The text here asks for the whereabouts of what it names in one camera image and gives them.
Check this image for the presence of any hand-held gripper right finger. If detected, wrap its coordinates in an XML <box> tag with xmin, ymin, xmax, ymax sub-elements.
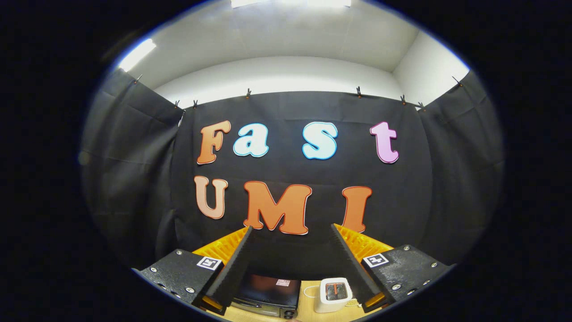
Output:
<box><xmin>331</xmin><ymin>224</ymin><xmax>455</xmax><ymax>313</ymax></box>

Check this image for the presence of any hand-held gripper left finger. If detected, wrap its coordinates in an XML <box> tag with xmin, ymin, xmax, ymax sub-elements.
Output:
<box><xmin>133</xmin><ymin>226</ymin><xmax>253</xmax><ymax>316</ymax></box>

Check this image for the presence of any black toaster oven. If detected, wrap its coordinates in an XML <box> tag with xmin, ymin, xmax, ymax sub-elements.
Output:
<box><xmin>231</xmin><ymin>273</ymin><xmax>301</xmax><ymax>319</ymax></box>

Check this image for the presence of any white pop-up toaster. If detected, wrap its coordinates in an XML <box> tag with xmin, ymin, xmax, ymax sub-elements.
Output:
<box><xmin>313</xmin><ymin>277</ymin><xmax>354</xmax><ymax>314</ymax></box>

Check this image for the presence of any black backdrop cloth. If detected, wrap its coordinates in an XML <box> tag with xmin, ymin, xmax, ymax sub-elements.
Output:
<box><xmin>80</xmin><ymin>67</ymin><xmax>505</xmax><ymax>281</ymax></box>

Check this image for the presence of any small ceiling light panel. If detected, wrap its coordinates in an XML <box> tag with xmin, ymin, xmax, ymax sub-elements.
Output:
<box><xmin>117</xmin><ymin>38</ymin><xmax>157</xmax><ymax>72</ymax></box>

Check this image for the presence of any long ceiling light panel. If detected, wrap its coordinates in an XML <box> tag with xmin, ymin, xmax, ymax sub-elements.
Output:
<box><xmin>230</xmin><ymin>0</ymin><xmax>352</xmax><ymax>9</ymax></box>

